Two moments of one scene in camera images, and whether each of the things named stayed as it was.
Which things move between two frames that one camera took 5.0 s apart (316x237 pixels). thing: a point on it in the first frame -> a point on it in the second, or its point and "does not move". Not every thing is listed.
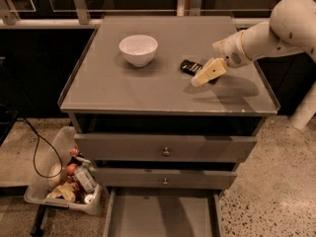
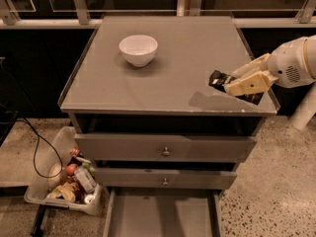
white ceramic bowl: x=138 y=49 does not move
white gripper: x=231 y=51 -> x=287 y=64
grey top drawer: x=162 y=147 does not move
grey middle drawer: x=166 y=178 does not move
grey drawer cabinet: x=163 y=145 does not move
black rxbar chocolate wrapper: x=190 y=67 -> x=218 y=80
